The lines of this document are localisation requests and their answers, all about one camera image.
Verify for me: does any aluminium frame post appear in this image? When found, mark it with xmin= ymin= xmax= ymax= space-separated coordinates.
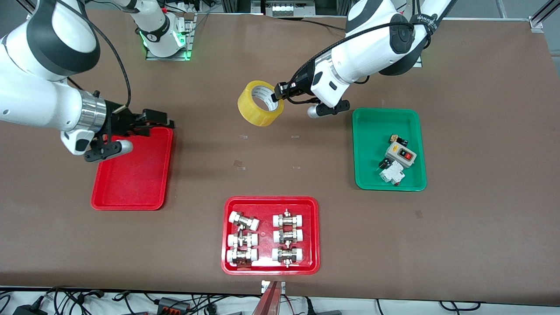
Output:
xmin=529 ymin=0 xmax=560 ymax=33

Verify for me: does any black cable on table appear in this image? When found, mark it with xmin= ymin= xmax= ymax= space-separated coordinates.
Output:
xmin=273 ymin=17 xmax=347 ymax=32

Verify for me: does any black plug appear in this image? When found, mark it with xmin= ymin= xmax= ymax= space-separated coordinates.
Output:
xmin=12 ymin=304 xmax=48 ymax=315

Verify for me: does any yellow packing tape roll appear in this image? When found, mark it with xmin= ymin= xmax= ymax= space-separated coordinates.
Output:
xmin=238 ymin=80 xmax=284 ymax=127

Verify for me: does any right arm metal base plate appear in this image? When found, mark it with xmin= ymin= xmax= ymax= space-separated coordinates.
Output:
xmin=146 ymin=13 xmax=195 ymax=61

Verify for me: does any green plastic tray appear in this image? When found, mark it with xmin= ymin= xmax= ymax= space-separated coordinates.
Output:
xmin=353 ymin=108 xmax=427 ymax=192

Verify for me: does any red plastic tray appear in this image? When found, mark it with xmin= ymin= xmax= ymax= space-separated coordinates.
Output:
xmin=91 ymin=126 xmax=174 ymax=211
xmin=221 ymin=196 xmax=320 ymax=275

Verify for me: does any white metal pipe fitting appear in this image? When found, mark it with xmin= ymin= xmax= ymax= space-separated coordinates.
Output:
xmin=273 ymin=228 xmax=304 ymax=244
xmin=229 ymin=211 xmax=260 ymax=231
xmin=227 ymin=233 xmax=259 ymax=248
xmin=226 ymin=248 xmax=258 ymax=266
xmin=273 ymin=209 xmax=305 ymax=228
xmin=272 ymin=247 xmax=304 ymax=268

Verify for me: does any grey on-off switch box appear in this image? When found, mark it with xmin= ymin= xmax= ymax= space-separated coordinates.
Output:
xmin=385 ymin=141 xmax=418 ymax=169

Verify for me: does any black loose cable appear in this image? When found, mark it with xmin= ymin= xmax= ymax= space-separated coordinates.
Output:
xmin=44 ymin=287 xmax=105 ymax=307
xmin=439 ymin=300 xmax=482 ymax=312

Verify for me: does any white power strip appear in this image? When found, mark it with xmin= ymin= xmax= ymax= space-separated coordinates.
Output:
xmin=265 ymin=1 xmax=315 ymax=17

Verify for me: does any white circuit breaker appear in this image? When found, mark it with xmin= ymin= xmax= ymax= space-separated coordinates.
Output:
xmin=379 ymin=161 xmax=406 ymax=187

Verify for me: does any red stand bar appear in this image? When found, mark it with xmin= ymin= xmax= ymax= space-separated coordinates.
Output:
xmin=252 ymin=282 xmax=283 ymax=315

